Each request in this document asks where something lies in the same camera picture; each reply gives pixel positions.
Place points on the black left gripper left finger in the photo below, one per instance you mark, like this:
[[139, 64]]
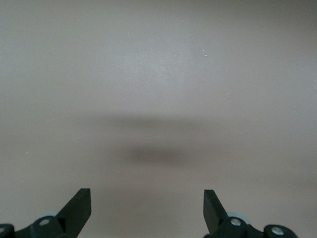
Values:
[[76, 215]]

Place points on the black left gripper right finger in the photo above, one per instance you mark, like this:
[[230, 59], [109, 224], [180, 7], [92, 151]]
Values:
[[213, 215]]

